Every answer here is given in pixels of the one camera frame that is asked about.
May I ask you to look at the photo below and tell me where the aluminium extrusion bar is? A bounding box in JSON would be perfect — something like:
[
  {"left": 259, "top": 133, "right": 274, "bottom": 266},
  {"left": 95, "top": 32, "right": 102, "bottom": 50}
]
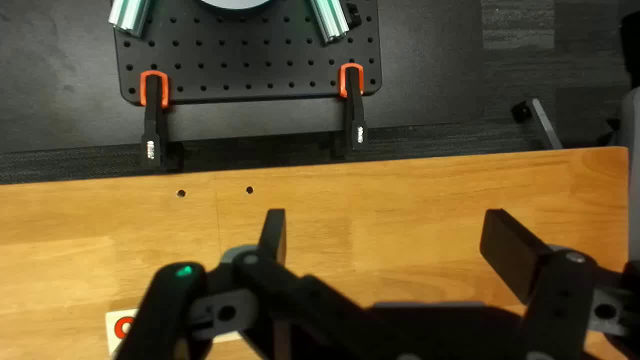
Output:
[
  {"left": 106, "top": 0, "right": 156, "bottom": 38},
  {"left": 306, "top": 0, "right": 352, "bottom": 43}
]

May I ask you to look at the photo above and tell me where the black grey clamp handle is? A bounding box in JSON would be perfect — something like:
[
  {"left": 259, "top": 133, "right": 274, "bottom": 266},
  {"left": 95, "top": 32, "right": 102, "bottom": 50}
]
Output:
[{"left": 510, "top": 95, "right": 564, "bottom": 149}]

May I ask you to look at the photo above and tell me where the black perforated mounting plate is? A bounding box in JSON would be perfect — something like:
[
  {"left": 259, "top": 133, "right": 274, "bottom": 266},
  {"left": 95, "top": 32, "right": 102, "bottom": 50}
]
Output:
[{"left": 110, "top": 0, "right": 384, "bottom": 106}]

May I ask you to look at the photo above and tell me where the orange black bar clamp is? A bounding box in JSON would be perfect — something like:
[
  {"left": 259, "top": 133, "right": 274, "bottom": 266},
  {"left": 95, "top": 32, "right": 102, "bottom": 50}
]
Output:
[
  {"left": 337, "top": 62, "right": 370, "bottom": 159},
  {"left": 137, "top": 67, "right": 173, "bottom": 170}
]

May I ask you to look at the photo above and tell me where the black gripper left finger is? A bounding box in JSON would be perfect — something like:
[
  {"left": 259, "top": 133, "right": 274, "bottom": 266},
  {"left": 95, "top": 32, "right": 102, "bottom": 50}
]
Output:
[{"left": 112, "top": 207, "right": 377, "bottom": 360}]

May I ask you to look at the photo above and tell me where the white sticker with red ring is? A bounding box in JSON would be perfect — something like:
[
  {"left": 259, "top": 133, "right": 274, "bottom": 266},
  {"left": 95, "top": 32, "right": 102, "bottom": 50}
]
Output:
[{"left": 104, "top": 307, "right": 142, "bottom": 355}]

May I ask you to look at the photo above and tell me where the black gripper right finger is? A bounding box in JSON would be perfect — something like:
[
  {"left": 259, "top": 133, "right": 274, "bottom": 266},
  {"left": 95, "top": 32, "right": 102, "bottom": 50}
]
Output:
[{"left": 478, "top": 207, "right": 640, "bottom": 360}]

